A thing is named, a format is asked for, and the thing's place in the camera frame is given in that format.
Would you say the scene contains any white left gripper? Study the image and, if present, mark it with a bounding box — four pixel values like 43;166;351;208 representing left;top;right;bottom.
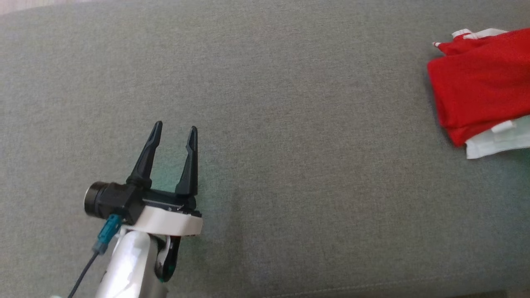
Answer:
123;120;204;236

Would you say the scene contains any black cable with teal plug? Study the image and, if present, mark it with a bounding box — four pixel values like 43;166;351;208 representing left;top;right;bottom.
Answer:
67;214;123;298

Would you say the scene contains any large grey sofa seat cushion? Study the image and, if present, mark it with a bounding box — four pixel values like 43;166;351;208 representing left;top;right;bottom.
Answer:
0;0;530;298

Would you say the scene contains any red and white jersey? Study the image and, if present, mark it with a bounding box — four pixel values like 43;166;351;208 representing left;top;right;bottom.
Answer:
427;28;530;160

